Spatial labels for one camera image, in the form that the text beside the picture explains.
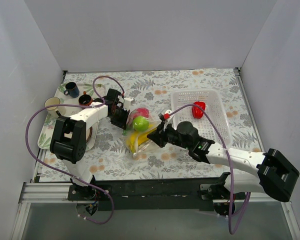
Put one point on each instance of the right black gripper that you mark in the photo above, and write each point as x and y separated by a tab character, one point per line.
161	136

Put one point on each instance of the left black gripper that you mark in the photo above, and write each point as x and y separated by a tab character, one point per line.
120	117

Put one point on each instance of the clear zip top bag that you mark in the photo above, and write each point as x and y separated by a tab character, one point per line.
154	122

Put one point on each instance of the red fake bell pepper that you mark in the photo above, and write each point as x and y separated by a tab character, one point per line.
198	109

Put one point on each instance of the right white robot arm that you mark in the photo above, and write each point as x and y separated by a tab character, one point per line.
265	172

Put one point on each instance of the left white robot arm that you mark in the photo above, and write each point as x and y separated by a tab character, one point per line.
68	141

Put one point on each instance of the green fake apple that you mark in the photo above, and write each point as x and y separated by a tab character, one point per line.
140	123

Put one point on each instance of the yellow fake banana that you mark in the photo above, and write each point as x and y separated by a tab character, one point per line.
137	142

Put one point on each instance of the pink fake fruit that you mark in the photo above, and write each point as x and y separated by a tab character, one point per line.
141	111

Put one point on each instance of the red rimmed cream plate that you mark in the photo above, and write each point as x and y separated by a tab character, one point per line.
89	134

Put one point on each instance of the orange patterned small bowl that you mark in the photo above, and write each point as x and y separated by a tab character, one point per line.
85	99

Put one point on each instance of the dark blue mug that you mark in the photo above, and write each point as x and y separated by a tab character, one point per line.
72	90

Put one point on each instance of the cream mug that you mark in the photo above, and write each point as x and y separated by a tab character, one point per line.
53	107

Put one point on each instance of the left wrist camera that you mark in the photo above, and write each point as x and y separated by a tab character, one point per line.
127	102

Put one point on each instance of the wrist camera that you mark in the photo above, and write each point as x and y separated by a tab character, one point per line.
166	118
127	102

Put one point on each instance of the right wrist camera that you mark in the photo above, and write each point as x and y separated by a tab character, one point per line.
166	118

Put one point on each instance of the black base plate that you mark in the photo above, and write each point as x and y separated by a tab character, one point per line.
153	194

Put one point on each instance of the aluminium frame rail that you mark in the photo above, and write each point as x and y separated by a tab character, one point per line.
32	193

